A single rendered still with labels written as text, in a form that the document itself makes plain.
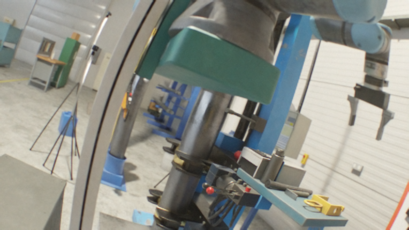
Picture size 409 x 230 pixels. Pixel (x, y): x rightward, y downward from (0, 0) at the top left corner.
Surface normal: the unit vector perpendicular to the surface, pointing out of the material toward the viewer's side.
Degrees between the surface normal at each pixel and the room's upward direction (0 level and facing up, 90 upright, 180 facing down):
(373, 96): 113
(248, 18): 70
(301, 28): 90
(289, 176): 90
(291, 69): 90
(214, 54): 90
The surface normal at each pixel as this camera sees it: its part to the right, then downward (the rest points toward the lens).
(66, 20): 0.36, 0.20
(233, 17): 0.20, -0.23
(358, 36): -0.70, 0.20
